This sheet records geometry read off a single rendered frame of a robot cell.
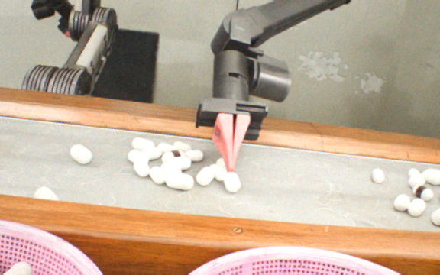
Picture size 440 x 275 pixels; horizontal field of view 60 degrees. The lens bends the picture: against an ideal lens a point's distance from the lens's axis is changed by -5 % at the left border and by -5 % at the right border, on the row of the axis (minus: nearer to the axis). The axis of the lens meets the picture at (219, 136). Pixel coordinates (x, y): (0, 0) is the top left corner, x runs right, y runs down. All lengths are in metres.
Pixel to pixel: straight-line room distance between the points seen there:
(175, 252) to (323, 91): 2.53
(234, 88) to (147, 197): 0.22
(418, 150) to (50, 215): 0.70
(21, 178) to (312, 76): 2.43
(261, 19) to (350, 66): 2.22
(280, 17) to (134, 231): 0.50
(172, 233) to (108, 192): 0.14
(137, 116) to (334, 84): 2.27
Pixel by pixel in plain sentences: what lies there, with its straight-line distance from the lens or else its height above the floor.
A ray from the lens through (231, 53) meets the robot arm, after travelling 0.64.
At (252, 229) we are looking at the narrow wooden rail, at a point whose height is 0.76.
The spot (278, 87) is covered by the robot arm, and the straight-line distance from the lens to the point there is 0.65.
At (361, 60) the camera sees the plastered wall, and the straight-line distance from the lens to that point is 2.94.
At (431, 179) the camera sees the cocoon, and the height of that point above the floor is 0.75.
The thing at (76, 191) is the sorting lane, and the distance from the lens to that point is 0.50.
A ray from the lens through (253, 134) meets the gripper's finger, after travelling 0.61.
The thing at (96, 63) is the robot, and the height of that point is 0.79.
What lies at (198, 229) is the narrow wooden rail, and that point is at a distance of 0.39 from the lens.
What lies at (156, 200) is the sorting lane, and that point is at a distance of 0.49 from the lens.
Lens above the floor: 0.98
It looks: 19 degrees down
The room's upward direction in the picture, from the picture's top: 9 degrees clockwise
